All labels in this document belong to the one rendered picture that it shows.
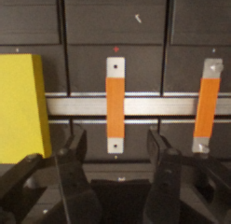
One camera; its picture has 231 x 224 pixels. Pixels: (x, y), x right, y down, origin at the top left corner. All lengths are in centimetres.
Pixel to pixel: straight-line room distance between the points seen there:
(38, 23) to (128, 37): 12
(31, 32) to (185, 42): 21
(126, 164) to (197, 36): 22
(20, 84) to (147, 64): 18
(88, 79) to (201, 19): 18
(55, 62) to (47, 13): 6
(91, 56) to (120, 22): 6
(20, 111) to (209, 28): 28
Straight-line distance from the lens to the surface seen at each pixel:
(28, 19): 27
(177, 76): 27
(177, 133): 29
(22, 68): 25
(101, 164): 29
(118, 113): 25
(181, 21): 26
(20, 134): 28
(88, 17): 25
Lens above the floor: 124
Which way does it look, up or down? 74 degrees down
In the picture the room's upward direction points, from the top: 177 degrees clockwise
